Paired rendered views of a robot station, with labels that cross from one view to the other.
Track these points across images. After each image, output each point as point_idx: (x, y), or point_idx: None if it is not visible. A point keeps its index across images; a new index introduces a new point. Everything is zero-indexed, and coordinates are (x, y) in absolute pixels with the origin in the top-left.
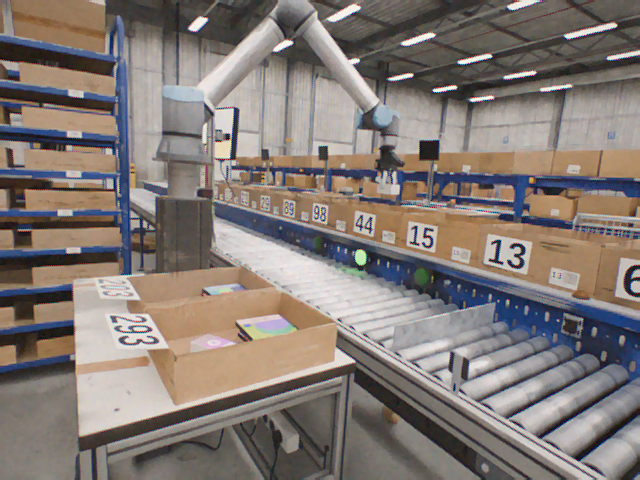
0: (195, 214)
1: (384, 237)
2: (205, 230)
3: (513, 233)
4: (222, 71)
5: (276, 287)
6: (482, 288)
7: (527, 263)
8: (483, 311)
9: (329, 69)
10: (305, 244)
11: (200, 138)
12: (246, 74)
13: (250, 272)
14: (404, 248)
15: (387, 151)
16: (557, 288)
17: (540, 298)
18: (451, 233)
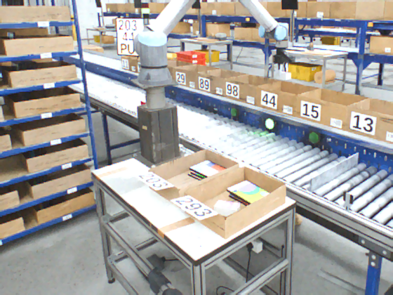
0: (169, 117)
1: (284, 109)
2: (176, 126)
3: (365, 112)
4: (171, 13)
5: (226, 156)
6: (350, 143)
7: (374, 128)
8: (352, 159)
9: (243, 5)
10: (222, 112)
11: (167, 66)
12: (186, 12)
13: (216, 153)
14: (299, 117)
15: (281, 50)
16: (390, 142)
17: (382, 149)
18: (329, 109)
